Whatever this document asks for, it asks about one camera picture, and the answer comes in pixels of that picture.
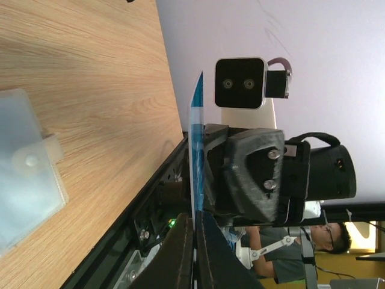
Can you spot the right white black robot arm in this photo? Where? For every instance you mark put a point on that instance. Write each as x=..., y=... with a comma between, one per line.
x=331, y=176

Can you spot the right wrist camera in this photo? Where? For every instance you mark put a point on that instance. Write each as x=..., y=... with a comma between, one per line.
x=246, y=87

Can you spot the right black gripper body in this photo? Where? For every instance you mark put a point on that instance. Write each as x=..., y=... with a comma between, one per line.
x=294, y=183

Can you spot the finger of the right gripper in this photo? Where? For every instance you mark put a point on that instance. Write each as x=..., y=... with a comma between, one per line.
x=217, y=199
x=253, y=162

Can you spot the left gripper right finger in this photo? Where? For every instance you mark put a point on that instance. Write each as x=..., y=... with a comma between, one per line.
x=218, y=267

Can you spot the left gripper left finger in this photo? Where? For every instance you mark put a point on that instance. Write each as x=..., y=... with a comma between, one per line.
x=172, y=266

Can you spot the person in background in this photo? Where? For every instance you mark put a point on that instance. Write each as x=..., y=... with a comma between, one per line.
x=285, y=265

